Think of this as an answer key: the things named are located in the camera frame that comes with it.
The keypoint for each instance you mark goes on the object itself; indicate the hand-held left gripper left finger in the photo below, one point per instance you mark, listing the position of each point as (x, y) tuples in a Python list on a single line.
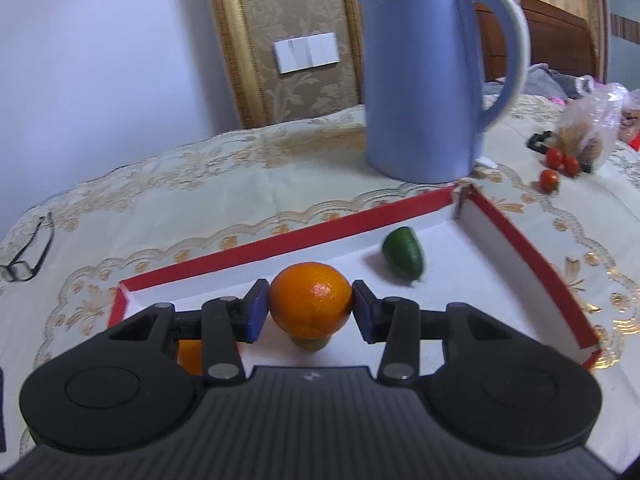
[(255, 310)]

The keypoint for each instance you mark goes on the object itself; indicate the red cherry tomato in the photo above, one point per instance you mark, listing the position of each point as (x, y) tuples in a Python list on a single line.
[(554, 158), (571, 165), (550, 180)]

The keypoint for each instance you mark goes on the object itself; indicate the blue electric kettle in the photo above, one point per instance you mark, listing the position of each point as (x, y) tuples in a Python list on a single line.
[(420, 85)]

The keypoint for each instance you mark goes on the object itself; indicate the small green avocado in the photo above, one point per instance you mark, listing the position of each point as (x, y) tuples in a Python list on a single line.
[(404, 252)]

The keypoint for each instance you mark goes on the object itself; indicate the small brown kiwi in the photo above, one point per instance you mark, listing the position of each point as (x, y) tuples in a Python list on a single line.
[(310, 346)]

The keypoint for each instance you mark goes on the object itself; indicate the clear plastic bag of walnuts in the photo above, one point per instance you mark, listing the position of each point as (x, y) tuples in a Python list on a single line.
[(592, 125)]

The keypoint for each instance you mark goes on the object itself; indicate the grey cloth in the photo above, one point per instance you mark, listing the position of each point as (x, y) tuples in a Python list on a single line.
[(540, 82)]

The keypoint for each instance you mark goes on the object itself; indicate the white wall switch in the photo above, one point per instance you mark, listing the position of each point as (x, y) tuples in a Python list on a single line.
[(306, 52)]

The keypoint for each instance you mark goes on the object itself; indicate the small black clip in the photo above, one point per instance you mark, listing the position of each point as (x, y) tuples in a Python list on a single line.
[(540, 141)]

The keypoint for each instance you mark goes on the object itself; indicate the orange mandarin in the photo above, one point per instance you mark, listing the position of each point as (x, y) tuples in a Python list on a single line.
[(310, 300), (191, 357)]

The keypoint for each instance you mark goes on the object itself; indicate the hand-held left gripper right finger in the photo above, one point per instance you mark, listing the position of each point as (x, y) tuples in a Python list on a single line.
[(365, 310)]

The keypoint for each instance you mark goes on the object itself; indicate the wooden bed headboard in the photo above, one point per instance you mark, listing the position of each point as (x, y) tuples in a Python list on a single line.
[(550, 35)]

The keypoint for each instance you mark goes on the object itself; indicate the black eyeglasses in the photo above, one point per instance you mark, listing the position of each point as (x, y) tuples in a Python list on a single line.
[(36, 274)]

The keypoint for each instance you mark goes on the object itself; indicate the red shallow box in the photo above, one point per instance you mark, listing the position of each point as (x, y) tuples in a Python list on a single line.
[(450, 270)]

